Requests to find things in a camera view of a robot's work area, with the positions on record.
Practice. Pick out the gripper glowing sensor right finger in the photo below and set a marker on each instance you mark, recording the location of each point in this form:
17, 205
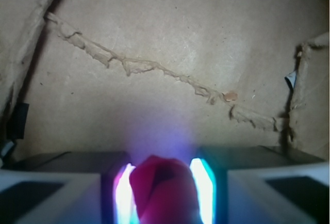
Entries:
260, 184

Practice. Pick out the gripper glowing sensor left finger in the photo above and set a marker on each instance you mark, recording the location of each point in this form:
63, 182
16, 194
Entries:
68, 187

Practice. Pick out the red paper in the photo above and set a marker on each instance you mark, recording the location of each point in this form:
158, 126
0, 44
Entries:
164, 191

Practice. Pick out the brown paper bag tray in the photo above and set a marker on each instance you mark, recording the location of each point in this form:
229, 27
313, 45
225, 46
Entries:
165, 77

